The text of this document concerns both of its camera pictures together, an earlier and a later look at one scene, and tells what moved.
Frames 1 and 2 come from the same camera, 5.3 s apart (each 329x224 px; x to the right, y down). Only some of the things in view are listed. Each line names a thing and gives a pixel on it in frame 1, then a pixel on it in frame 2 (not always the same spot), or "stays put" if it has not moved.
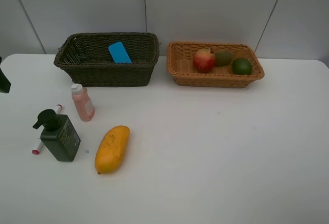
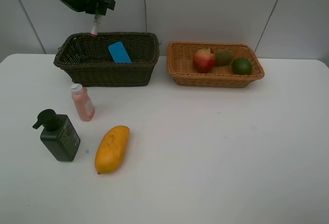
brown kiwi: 223,58 stays put
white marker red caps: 36,151 → 98,18
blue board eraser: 119,53 stays put
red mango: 203,60 stays put
